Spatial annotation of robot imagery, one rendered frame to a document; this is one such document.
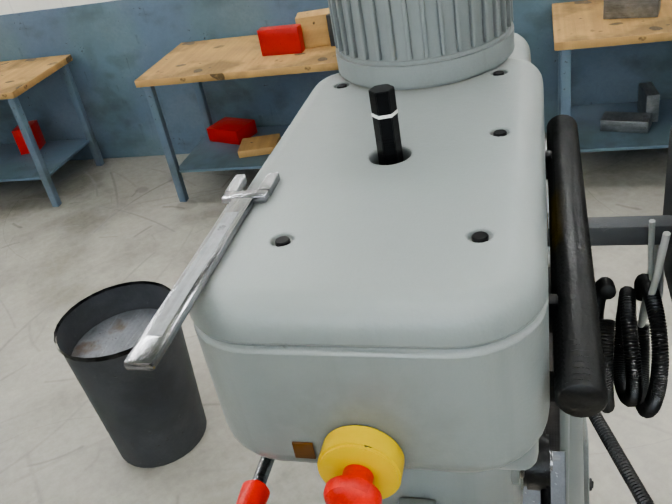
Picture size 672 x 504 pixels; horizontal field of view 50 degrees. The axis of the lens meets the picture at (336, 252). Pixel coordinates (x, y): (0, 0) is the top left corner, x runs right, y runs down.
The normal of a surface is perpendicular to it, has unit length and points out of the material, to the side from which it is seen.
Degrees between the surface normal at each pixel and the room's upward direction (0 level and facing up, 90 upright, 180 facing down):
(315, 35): 90
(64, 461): 0
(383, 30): 90
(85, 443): 0
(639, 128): 90
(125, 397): 94
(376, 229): 0
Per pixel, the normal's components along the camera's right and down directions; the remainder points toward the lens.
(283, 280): -0.16, -0.84
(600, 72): -0.22, 0.55
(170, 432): 0.53, 0.43
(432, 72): 0.02, 0.53
